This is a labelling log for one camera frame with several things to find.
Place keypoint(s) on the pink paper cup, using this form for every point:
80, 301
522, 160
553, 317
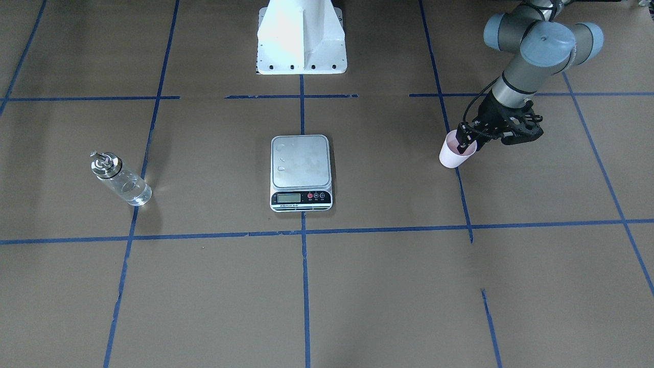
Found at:
449, 155

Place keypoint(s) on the blue tape centre line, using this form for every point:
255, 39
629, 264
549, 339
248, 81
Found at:
304, 244

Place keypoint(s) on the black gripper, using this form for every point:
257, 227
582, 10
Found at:
489, 117

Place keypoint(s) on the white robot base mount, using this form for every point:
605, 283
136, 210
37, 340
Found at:
301, 38

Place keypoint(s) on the digital kitchen scale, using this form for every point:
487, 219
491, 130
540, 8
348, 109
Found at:
300, 174

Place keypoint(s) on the blue tape line crosswise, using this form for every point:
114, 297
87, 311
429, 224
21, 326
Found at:
463, 227

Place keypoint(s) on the glass sauce dispenser bottle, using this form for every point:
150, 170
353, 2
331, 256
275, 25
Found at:
111, 170

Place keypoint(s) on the blue tape far crosswise line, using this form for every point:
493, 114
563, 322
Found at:
318, 96

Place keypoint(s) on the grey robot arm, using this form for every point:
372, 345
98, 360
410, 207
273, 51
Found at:
541, 48

